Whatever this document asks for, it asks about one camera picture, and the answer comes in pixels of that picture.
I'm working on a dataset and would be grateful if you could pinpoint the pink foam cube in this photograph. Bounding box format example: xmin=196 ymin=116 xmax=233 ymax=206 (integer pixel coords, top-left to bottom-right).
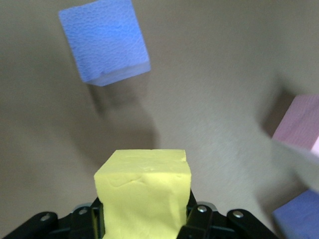
xmin=271 ymin=94 xmax=319 ymax=160

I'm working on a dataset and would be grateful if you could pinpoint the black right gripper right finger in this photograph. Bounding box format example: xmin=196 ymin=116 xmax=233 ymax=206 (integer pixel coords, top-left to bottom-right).
xmin=178 ymin=191 xmax=280 ymax=239

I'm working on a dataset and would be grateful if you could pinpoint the yellow foam cube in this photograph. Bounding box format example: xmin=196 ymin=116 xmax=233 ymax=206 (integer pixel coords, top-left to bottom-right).
xmin=94 ymin=148 xmax=192 ymax=239

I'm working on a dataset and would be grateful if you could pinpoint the brown table cover sheet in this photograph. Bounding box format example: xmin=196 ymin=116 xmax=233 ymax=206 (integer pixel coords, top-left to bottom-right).
xmin=0 ymin=0 xmax=319 ymax=239

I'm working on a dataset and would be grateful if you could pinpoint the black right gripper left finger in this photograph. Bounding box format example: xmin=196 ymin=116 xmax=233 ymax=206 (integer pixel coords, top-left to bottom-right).
xmin=0 ymin=196 xmax=105 ymax=239

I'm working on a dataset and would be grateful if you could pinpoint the purple foam cube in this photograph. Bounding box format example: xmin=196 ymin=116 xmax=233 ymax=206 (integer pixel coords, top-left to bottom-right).
xmin=58 ymin=0 xmax=151 ymax=87
xmin=271 ymin=189 xmax=319 ymax=239

